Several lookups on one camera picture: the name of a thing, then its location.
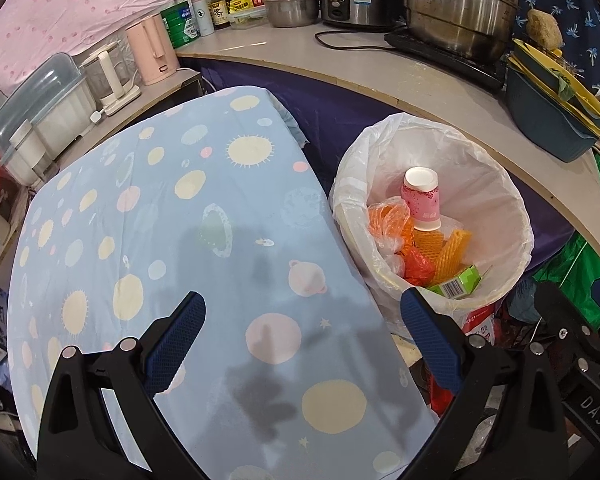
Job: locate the small green juice box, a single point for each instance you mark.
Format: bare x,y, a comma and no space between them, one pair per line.
457,282

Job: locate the black induction cooker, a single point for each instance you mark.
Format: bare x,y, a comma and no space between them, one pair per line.
450,62

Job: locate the brown loofah sponge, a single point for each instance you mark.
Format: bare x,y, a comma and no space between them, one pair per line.
544,29

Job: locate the clear food container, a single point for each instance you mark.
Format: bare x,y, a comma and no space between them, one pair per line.
247,19

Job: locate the large yellow foam fruit net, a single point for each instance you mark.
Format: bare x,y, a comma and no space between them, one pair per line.
452,255

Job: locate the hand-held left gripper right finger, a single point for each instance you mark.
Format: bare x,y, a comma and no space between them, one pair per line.
430,335

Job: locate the pink electric kettle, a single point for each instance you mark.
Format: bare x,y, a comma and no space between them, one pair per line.
150,50

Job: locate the blue planet print tablecloth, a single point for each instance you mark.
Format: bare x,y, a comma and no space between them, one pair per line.
155,240

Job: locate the purple counter skirt cloth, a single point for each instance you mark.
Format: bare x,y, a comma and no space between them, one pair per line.
330,110

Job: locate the yellow packet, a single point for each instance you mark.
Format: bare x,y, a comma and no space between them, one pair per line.
240,2

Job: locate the pink printed paper cup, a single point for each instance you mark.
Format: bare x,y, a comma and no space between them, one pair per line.
421,200

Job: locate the white bottle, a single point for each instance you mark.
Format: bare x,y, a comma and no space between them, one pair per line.
202,15

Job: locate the pink dotted cloth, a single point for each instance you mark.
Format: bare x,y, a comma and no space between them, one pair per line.
55,10

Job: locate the white dish box grey lid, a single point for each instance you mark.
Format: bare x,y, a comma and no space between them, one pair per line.
55,105

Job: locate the curved wooden countertop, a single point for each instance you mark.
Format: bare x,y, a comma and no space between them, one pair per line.
330,65

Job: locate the blue plastic basin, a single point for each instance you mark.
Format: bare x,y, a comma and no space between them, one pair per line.
545,125

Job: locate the glass electric kettle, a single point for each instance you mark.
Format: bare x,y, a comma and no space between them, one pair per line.
107,80

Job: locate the green can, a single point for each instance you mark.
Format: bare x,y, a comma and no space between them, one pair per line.
179,25

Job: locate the small steel pot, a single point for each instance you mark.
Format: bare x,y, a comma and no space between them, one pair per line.
292,10

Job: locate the white lined trash bin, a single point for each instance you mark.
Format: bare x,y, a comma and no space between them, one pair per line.
485,185

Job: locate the orange plastic bag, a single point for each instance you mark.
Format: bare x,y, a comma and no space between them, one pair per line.
390,225

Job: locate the dark tea bottle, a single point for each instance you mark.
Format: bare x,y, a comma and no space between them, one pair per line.
220,10

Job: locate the red printed bag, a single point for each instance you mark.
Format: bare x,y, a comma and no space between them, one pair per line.
477,322

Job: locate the white blender cup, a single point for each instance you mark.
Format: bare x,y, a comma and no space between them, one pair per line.
27,157

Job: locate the large steel steamer pot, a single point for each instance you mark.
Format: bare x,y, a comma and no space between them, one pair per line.
460,10

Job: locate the green plastic bag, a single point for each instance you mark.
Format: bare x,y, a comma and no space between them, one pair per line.
580,255

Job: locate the small yellow foam fruit net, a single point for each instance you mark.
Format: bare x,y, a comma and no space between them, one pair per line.
427,247

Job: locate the red plastic bag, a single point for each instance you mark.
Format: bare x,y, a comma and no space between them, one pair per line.
417,267

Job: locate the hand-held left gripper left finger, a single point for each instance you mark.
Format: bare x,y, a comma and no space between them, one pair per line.
177,340

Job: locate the blue basket yellow tray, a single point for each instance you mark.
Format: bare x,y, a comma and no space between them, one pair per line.
580,105

